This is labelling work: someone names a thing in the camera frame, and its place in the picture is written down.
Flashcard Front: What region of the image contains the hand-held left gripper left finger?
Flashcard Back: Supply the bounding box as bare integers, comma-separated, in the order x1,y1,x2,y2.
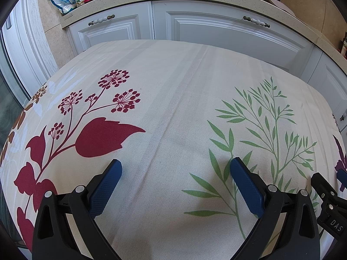
32,159,122,260

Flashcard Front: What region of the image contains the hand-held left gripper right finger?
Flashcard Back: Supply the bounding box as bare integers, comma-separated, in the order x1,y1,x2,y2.
230,157,322,260

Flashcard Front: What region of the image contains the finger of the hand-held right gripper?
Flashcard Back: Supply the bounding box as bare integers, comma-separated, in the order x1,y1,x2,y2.
311,172,338,199
337,169,347,189

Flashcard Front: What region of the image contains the floral tablecloth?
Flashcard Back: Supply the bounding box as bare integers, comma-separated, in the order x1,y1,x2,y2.
0,39,347,260

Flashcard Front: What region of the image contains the small white cabinet door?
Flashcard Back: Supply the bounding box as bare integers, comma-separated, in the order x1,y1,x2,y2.
66,1,155,55

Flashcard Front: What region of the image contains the wide white cabinet door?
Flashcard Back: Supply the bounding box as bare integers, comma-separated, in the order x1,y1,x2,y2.
151,0,315,74

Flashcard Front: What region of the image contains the blue white pouch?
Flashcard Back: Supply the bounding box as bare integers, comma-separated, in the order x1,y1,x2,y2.
49,0,77,15

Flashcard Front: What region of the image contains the white sliding door frame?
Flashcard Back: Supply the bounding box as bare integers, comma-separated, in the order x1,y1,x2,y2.
0,0,59,250

